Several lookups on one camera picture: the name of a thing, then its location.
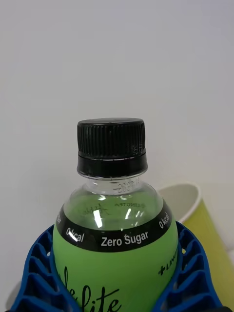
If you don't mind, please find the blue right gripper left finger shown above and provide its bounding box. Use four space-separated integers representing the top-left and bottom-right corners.
7 224 82 312

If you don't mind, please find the yellow-green plastic waste bin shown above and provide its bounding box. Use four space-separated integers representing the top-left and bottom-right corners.
158 183 234 308

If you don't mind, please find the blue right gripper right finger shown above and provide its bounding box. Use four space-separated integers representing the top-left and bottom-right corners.
151 220 226 312

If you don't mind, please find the green label plastic bottle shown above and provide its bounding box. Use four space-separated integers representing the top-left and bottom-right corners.
52 117 179 312

